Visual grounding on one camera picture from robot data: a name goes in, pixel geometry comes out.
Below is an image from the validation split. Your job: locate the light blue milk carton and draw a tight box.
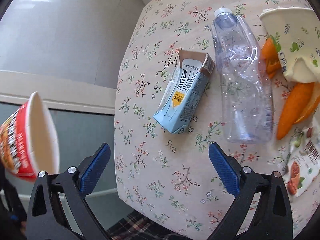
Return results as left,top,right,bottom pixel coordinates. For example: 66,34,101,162
153,50,215,134

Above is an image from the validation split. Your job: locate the clear plastic bottle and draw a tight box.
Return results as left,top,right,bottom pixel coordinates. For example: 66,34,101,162
212,8,273,144

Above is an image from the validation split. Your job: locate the red instant noodle cup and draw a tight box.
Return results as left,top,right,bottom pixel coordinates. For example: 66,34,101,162
1,92,60,181

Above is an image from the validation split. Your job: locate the plaid fabric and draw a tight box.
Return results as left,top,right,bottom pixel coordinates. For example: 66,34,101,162
106,211,188,240

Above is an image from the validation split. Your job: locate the floral tablecloth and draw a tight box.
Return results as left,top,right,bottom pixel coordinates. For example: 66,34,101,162
114,0,318,239

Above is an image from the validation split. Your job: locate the nut snack wrapper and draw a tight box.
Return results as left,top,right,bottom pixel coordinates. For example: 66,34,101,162
284,126,319,197

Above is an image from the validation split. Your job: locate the floral paper cup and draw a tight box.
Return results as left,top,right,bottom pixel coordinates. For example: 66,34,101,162
259,7,320,83

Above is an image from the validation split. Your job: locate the small orange peel piece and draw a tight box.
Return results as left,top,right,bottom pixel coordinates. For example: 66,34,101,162
261,37,281,80

